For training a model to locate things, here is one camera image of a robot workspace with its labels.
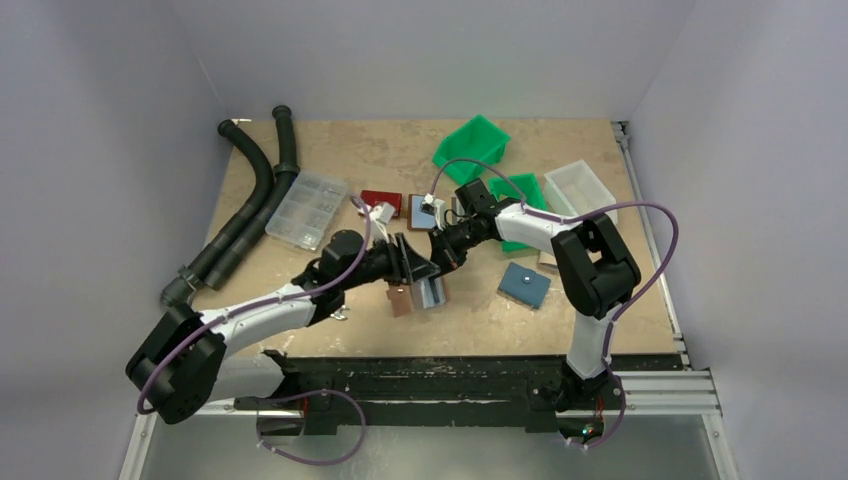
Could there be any small green plastic bin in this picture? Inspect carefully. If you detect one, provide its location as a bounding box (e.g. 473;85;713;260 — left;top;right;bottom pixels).
488;173;548;219

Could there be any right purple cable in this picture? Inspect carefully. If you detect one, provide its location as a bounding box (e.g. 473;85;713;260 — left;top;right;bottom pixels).
429;157;680;452

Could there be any red leather card holder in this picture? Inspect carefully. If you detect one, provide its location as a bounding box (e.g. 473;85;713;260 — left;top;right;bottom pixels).
360;190;403;217

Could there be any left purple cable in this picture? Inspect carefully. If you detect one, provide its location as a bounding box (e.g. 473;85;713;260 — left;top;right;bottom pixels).
135;196;374;467

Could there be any left black corrugated hose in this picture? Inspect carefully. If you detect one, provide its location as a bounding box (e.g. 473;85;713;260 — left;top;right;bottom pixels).
159;119;275;309

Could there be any clear white plastic bin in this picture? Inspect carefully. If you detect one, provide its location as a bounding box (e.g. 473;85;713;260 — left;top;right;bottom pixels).
542;160;617;217

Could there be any right black corrugated hose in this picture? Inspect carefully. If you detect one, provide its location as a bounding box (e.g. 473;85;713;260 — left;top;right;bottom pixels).
203;105;301;291

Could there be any aluminium frame rail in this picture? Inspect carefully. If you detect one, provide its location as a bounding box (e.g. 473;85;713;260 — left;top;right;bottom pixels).
604;371;741;479

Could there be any brown open card holder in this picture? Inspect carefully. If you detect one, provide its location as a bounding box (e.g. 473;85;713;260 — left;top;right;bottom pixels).
407;194;465;231

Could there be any clear plastic organizer box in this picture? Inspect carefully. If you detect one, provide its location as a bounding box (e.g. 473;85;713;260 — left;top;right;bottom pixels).
265;170;349;251

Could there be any large green plastic bin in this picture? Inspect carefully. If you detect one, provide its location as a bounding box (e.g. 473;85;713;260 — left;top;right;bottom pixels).
432;115;511;185

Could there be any blue leather card holder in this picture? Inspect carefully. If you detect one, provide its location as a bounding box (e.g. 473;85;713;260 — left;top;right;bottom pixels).
497;262;551;310

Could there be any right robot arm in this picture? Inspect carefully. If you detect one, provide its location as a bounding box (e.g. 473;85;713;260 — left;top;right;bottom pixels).
428;180;641;402

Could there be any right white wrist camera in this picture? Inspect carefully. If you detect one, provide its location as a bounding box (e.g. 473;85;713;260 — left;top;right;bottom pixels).
418;194;446;225

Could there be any purple cable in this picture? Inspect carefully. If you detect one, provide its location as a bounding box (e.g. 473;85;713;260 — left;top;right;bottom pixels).
135;196;374;467
429;157;680;452

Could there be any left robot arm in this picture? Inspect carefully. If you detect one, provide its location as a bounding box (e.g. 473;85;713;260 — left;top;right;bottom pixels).
125;230;441;424

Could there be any silver wrench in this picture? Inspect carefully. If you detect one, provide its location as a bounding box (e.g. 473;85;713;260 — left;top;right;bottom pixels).
331;305;349;321

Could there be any pink leather card holder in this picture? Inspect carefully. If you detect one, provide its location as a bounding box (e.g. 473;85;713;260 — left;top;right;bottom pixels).
386;278;449;318

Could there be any black corrugated hose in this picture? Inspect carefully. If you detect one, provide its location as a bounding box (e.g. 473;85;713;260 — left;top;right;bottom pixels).
203;105;301;291
159;119;275;309

